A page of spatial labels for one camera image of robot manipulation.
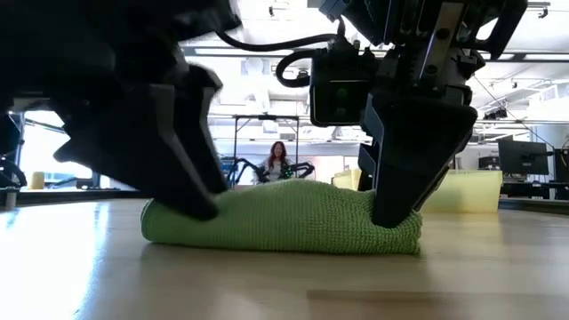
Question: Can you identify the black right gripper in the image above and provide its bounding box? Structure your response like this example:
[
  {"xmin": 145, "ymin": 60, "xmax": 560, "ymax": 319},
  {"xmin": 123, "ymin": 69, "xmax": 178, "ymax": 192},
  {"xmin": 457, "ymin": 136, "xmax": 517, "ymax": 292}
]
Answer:
[{"xmin": 317, "ymin": 0, "xmax": 530, "ymax": 228}]

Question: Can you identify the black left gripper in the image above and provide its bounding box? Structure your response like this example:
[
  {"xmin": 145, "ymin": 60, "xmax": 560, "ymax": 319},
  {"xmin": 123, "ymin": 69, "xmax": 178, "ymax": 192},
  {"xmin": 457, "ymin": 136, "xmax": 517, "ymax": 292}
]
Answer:
[{"xmin": 0, "ymin": 0, "xmax": 244, "ymax": 222}]

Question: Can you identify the lime green microfiber towel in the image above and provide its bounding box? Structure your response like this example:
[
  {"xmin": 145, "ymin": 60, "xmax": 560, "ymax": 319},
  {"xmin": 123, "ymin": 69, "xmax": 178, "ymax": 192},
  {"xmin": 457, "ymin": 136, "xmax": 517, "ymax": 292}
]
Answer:
[{"xmin": 140, "ymin": 178, "xmax": 423, "ymax": 256}]

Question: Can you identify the yellow plastic basket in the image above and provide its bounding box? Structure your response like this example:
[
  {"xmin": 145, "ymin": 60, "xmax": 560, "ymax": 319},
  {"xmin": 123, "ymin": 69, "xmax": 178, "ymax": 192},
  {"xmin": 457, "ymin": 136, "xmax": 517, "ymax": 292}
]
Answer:
[{"xmin": 331, "ymin": 168, "xmax": 503, "ymax": 213}]

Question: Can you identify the ceiling light strip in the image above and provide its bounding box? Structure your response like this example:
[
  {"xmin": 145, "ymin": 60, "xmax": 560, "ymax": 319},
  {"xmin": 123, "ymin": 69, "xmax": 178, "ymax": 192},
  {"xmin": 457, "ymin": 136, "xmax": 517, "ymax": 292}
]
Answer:
[{"xmin": 184, "ymin": 45, "xmax": 339, "ymax": 58}]

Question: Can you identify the person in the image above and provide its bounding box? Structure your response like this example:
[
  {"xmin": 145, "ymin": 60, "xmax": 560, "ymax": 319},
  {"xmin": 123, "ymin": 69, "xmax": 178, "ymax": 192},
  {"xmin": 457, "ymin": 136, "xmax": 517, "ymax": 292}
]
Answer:
[{"xmin": 260, "ymin": 140, "xmax": 294, "ymax": 182}]

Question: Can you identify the black computer monitor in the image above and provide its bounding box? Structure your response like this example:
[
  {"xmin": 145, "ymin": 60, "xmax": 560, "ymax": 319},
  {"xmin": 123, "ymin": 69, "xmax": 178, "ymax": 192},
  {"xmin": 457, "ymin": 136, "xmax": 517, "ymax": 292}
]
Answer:
[
  {"xmin": 497, "ymin": 139, "xmax": 550, "ymax": 176},
  {"xmin": 554, "ymin": 148, "xmax": 569, "ymax": 184}
]

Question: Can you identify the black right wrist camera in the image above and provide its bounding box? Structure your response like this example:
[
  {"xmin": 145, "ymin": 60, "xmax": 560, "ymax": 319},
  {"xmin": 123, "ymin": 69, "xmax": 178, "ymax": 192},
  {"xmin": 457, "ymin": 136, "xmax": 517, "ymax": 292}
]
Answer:
[{"xmin": 309, "ymin": 46, "xmax": 377, "ymax": 129}]

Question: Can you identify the black metal rig frame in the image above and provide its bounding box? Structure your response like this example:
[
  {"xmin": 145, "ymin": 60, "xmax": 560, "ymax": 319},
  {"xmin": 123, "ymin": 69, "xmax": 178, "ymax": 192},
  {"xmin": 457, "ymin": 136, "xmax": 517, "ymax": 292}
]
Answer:
[{"xmin": 231, "ymin": 114, "xmax": 301, "ymax": 188}]

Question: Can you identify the black aluminium table frame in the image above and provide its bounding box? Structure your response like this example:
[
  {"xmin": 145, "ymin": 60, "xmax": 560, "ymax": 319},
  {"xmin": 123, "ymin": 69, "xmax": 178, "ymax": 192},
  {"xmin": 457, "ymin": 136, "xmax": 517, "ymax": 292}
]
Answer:
[{"xmin": 0, "ymin": 188, "xmax": 569, "ymax": 215}]

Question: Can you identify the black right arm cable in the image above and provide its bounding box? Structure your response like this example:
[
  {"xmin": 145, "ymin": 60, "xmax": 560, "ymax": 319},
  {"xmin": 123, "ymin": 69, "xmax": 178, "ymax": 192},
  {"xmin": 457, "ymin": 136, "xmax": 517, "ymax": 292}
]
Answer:
[{"xmin": 215, "ymin": 16, "xmax": 352, "ymax": 89}]

